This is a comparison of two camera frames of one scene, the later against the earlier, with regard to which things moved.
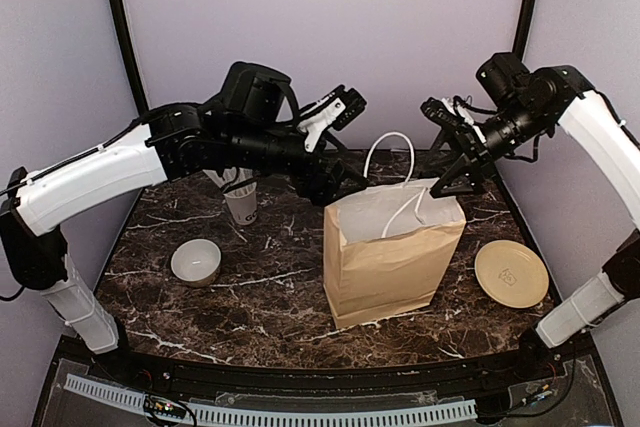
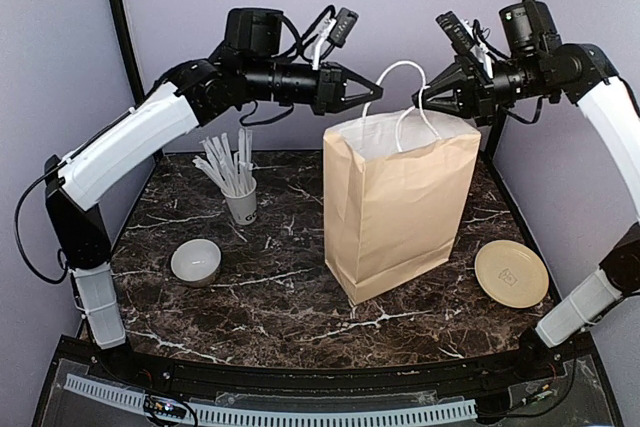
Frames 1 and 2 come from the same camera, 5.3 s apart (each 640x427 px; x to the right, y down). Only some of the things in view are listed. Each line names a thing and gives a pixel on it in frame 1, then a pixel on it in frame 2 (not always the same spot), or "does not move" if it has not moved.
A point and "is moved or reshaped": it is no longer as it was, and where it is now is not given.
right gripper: x=475 y=160 → x=475 y=93
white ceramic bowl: x=196 y=262 does not move
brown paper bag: x=386 y=250 is moved or reshaped
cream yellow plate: x=512 y=273 does not move
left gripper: x=323 y=190 → x=332 y=88
